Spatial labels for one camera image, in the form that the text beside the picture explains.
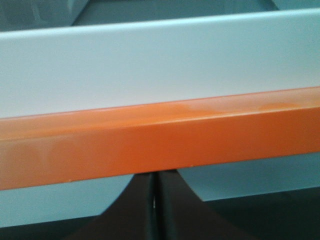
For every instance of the white framed glass sash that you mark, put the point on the white framed glass sash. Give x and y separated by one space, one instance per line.
67 55

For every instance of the orange sash handle bar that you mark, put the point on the orange sash handle bar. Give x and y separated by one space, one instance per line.
72 146

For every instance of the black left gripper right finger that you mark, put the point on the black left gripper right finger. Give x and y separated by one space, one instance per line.
182 215

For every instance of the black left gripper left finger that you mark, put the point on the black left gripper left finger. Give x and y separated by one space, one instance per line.
130 217

